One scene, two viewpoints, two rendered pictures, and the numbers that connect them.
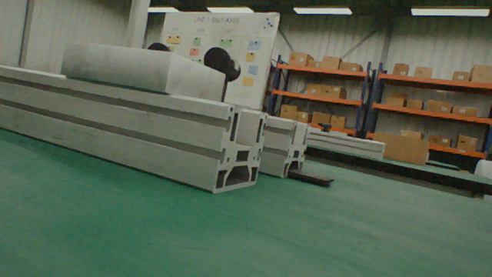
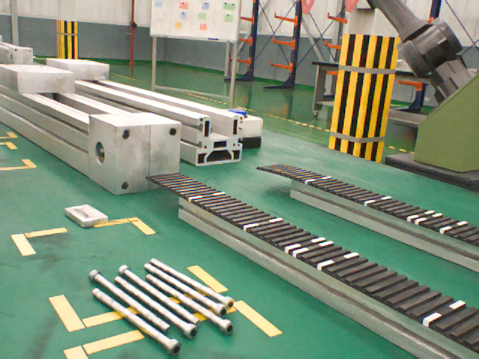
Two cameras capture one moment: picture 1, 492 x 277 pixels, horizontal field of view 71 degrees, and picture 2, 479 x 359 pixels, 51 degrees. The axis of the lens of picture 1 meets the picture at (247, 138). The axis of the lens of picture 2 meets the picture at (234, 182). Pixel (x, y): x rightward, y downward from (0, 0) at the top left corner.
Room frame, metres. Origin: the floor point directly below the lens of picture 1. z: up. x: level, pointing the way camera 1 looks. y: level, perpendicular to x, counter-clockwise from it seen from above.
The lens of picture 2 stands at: (1.46, 1.12, 0.99)
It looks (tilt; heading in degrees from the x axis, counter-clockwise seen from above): 16 degrees down; 205
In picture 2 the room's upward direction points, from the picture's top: 4 degrees clockwise
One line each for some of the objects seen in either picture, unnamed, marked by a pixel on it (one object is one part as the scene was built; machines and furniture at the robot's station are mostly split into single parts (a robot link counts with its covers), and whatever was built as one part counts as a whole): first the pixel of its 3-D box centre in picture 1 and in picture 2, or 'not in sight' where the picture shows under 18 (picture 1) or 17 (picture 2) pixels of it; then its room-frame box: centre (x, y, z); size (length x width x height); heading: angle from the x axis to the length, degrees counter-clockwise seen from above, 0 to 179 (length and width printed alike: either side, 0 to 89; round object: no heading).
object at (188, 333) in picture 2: not in sight; (152, 304); (1.17, 0.91, 0.78); 0.11 x 0.01 x 0.01; 70
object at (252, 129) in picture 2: not in sight; (232, 130); (0.54, 0.67, 0.81); 0.10 x 0.08 x 0.06; 155
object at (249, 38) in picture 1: (204, 100); not in sight; (3.88, 0.55, 0.97); 1.50 x 0.50 x 1.95; 61
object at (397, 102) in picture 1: (427, 125); not in sight; (9.02, -4.53, 1.59); 2.83 x 0.98 x 3.17; 61
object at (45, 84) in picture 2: not in sight; (34, 84); (0.70, 0.28, 0.87); 0.16 x 0.11 x 0.07; 65
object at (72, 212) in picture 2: not in sight; (85, 215); (1.05, 0.73, 0.78); 0.05 x 0.03 x 0.01; 69
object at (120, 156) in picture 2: not in sight; (141, 150); (0.88, 0.69, 0.83); 0.12 x 0.09 x 0.10; 155
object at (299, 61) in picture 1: (317, 108); not in sight; (10.48, -1.91, 1.58); 2.83 x 0.98 x 3.15; 61
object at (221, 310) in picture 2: not in sight; (182, 287); (1.13, 0.92, 0.78); 0.11 x 0.01 x 0.01; 71
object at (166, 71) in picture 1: (143, 85); (77, 74); (0.43, 0.14, 0.87); 0.16 x 0.11 x 0.07; 65
